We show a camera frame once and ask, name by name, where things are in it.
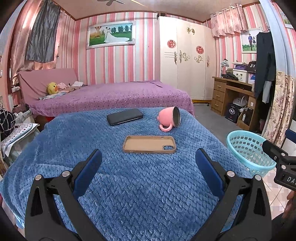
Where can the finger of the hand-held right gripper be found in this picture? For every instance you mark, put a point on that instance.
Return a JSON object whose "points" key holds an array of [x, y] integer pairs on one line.
{"points": [[272, 148]]}

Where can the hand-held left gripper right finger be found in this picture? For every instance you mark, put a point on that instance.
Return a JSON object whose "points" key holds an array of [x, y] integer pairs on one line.
{"points": [[209, 169]]}

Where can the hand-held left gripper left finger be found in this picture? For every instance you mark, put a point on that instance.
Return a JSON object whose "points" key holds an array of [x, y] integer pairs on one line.
{"points": [[89, 166]]}

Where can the teal plastic basket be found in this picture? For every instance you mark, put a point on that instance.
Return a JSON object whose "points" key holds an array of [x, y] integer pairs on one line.
{"points": [[245, 157]]}

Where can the person's right hand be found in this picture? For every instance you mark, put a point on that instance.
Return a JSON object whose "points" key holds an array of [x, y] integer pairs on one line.
{"points": [[291, 204]]}

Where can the beige floral curtain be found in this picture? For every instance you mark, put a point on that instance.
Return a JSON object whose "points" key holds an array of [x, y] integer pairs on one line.
{"points": [[281, 104]]}

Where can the blue fleece blanket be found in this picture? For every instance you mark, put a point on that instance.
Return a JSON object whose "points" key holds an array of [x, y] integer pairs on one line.
{"points": [[138, 185]]}

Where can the black paper bag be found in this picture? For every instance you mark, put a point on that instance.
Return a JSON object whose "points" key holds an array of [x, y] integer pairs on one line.
{"points": [[232, 113]]}

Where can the tan phone case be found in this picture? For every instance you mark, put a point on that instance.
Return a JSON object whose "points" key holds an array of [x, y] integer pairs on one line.
{"points": [[138, 144]]}

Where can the white fan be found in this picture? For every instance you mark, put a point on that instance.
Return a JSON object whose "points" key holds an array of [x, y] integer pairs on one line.
{"points": [[238, 102]]}

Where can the black phone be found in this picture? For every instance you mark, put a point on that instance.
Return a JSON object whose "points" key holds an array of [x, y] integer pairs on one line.
{"points": [[124, 117]]}

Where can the pink mug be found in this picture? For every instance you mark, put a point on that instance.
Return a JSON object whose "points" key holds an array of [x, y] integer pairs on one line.
{"points": [[165, 117]]}

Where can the purple dotted bed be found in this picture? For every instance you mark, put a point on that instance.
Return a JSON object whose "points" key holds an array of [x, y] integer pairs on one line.
{"points": [[115, 97]]}

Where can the wooden desk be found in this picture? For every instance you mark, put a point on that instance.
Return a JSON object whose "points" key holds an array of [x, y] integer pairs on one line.
{"points": [[218, 95]]}

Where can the polka dot cushion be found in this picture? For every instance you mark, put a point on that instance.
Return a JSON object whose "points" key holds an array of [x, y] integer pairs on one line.
{"points": [[20, 133]]}

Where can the white storage box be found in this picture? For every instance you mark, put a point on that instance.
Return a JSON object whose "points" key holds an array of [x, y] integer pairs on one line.
{"points": [[240, 76]]}

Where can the pile of clothes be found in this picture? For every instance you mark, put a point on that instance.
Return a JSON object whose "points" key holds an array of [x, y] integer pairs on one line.
{"points": [[71, 85]]}

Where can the dark cloth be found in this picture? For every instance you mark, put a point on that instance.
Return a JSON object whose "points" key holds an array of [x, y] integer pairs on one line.
{"points": [[230, 76]]}

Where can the black lettered bag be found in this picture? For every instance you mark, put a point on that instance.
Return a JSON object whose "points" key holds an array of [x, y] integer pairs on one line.
{"points": [[252, 66]]}

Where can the dark hanging jacket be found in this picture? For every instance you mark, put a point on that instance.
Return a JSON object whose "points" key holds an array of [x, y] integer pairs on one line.
{"points": [[263, 62]]}

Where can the yellow duck plush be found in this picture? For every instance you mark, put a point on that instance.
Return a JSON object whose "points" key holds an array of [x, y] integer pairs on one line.
{"points": [[52, 88]]}

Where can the purple box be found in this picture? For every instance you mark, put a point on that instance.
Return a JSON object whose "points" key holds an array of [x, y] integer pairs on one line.
{"points": [[240, 66]]}

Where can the navy patterned bag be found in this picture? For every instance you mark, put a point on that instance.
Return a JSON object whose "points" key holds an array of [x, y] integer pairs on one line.
{"points": [[7, 122]]}

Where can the cream wardrobe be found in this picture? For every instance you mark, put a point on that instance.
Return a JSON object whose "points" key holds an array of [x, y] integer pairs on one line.
{"points": [[185, 76]]}

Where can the desk lamp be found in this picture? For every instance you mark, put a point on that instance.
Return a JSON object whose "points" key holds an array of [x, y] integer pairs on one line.
{"points": [[224, 63]]}

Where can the pink covered headboard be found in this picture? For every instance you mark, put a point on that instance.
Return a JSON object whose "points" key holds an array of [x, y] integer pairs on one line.
{"points": [[34, 81]]}

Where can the small couple photo poster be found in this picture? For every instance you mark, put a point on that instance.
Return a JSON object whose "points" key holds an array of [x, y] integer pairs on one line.
{"points": [[249, 41]]}

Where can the framed wedding picture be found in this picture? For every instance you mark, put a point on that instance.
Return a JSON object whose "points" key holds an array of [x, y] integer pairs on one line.
{"points": [[111, 34]]}

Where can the pink floral valance curtain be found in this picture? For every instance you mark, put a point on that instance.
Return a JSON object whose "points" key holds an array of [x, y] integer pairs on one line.
{"points": [[227, 20]]}

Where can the grey curtain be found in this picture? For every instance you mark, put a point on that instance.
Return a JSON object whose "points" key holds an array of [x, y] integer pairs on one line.
{"points": [[42, 32]]}

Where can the pink satin curtain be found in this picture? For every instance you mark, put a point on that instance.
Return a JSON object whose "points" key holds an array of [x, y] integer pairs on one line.
{"points": [[19, 41]]}

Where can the ceiling fan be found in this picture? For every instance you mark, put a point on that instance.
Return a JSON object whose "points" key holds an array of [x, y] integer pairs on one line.
{"points": [[110, 1]]}

